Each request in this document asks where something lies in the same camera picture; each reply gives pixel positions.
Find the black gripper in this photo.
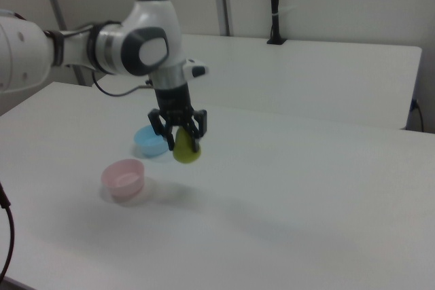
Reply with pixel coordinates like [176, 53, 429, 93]
[147, 83, 209, 153]

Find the green pear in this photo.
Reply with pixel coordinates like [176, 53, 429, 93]
[172, 126, 203, 166]

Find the blue plastic bowl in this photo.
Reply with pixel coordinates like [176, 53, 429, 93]
[133, 124, 170, 159]

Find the pink plastic bowl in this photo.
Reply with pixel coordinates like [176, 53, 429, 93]
[100, 158, 145, 200]

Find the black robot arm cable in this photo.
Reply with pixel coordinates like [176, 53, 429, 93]
[90, 71, 154, 97]

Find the black camera mount cable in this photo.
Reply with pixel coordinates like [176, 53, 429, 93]
[0, 179, 15, 281]

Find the black wall cable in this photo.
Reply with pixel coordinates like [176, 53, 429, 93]
[410, 98, 425, 132]

